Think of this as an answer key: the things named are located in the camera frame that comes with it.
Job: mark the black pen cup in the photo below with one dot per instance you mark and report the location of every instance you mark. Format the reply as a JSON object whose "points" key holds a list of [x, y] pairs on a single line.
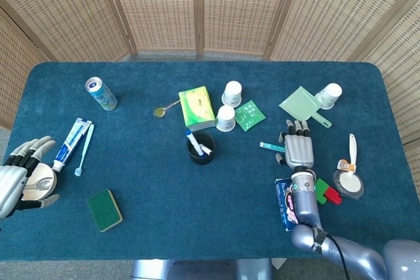
{"points": [[201, 159]]}

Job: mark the red capped teal marker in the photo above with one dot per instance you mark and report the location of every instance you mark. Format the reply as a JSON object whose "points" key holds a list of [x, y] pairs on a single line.
{"points": [[270, 146]]}

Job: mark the blue table cloth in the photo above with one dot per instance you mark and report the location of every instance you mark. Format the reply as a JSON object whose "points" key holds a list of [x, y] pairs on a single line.
{"points": [[197, 201]]}

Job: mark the black capped white marker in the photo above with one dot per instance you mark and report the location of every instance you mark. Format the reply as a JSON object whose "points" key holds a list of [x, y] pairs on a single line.
{"points": [[206, 151]]}

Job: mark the green yellow scouring sponge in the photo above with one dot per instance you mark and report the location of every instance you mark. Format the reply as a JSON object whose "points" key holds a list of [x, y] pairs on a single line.
{"points": [[104, 209]]}

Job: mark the light blue drink can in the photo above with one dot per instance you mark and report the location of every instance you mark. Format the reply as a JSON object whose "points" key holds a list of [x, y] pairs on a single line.
{"points": [[103, 96]]}

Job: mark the clear lidded pudding cup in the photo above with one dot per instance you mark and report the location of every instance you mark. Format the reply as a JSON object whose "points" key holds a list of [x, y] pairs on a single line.
{"points": [[348, 183]]}

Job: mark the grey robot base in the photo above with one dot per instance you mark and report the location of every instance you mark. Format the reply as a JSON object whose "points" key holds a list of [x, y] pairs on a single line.
{"points": [[197, 270]]}

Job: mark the blue white toothpaste tube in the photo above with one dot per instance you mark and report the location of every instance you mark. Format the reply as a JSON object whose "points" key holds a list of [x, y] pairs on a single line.
{"points": [[70, 144]]}

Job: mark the orange label sachet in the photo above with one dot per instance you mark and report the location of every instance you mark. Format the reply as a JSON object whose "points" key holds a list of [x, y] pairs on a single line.
{"points": [[344, 164]]}

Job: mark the light blue toothbrush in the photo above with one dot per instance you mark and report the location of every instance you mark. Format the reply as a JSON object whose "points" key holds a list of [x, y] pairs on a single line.
{"points": [[86, 145]]}

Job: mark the woven bamboo folding screen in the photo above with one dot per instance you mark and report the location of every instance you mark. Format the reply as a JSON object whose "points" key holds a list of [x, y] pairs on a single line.
{"points": [[164, 8]]}

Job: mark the beige paper bowl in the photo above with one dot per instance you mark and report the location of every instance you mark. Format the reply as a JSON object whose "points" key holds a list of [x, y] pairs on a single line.
{"points": [[44, 170]]}

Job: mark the leaf print paper cup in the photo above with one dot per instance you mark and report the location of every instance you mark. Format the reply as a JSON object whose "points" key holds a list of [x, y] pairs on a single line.
{"points": [[329, 94]]}

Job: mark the green toy block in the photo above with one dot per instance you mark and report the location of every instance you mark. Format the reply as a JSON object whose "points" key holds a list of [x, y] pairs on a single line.
{"points": [[321, 189]]}

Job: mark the blue capped white marker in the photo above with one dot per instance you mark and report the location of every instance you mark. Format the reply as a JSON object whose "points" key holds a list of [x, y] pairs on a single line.
{"points": [[194, 144]]}

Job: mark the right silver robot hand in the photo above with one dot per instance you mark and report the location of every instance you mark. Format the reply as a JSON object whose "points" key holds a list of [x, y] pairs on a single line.
{"points": [[298, 150]]}

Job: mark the white plastic spoon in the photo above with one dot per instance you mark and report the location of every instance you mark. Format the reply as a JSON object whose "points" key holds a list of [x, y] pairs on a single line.
{"points": [[352, 149]]}

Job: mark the metal spoon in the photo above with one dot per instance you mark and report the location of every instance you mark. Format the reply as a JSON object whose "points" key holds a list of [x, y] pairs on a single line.
{"points": [[159, 112]]}

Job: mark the white paper cup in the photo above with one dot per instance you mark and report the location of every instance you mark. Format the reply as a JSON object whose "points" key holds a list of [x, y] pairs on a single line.
{"points": [[232, 91], [225, 117]]}

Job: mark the red toy block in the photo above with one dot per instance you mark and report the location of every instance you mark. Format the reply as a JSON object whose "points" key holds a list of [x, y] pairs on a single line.
{"points": [[334, 196]]}

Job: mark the green tissue box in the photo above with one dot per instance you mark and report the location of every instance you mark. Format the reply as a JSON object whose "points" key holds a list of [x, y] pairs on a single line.
{"points": [[197, 106]]}

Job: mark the dark blue snack packet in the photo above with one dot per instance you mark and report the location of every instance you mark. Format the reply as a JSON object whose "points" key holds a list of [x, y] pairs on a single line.
{"points": [[285, 204]]}

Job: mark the pale green dustpan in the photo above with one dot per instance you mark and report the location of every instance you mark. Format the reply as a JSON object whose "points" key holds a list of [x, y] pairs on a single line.
{"points": [[298, 104]]}

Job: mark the clear plastic spoon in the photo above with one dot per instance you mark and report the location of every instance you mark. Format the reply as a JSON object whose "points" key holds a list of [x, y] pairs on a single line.
{"points": [[41, 184]]}

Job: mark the green tea sachet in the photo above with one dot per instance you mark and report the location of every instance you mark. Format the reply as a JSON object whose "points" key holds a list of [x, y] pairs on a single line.
{"points": [[250, 114]]}

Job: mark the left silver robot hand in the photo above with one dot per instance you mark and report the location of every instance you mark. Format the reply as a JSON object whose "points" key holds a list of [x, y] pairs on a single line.
{"points": [[8, 188]]}

